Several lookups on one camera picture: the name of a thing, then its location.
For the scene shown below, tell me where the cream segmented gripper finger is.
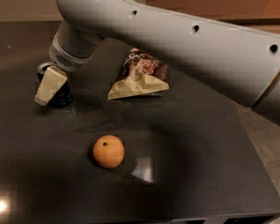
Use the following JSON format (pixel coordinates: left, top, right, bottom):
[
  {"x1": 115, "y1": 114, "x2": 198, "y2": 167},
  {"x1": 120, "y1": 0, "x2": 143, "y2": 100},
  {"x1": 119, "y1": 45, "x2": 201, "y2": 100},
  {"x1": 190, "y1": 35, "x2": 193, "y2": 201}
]
[{"x1": 35, "y1": 64, "x2": 67, "y2": 105}]

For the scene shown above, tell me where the blue pepsi can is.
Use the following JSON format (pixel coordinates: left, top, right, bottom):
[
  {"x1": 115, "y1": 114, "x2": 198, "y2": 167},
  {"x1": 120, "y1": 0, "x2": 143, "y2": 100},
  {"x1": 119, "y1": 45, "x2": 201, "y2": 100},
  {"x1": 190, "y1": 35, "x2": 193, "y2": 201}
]
[{"x1": 37, "y1": 62, "x2": 73, "y2": 108}]

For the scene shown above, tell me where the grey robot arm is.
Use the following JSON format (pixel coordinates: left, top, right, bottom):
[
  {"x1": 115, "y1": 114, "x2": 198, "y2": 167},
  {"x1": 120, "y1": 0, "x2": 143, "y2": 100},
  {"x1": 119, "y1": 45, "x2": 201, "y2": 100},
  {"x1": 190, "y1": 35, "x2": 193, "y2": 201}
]
[{"x1": 49, "y1": 0, "x2": 280, "y2": 126}]

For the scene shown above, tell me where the brown cream chip bag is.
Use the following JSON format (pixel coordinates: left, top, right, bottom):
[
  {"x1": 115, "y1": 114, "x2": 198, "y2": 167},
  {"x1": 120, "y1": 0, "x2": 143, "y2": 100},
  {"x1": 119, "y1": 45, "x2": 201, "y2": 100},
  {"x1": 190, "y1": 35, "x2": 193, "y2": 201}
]
[{"x1": 107, "y1": 49, "x2": 169, "y2": 100}]

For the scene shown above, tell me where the orange fruit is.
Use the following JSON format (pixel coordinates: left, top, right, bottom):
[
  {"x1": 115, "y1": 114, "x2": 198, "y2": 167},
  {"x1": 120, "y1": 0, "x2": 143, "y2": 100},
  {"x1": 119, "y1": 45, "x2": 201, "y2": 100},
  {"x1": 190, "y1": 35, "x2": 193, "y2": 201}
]
[{"x1": 92, "y1": 135, "x2": 125, "y2": 169}]

